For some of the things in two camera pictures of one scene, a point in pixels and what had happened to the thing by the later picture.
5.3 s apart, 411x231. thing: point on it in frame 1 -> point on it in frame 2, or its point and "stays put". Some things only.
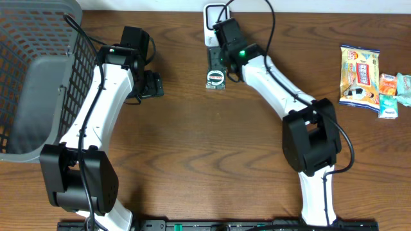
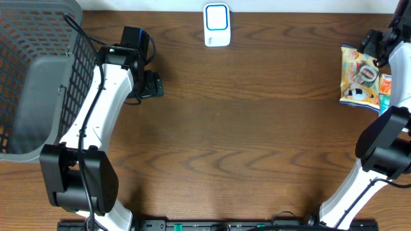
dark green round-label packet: [216, 79] -> [366, 76]
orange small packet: [387, 84] stays put
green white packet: [388, 106] stays put
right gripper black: [212, 61] -> [372, 39]
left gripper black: [153, 85] stays put
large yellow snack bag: [359, 78] stays put
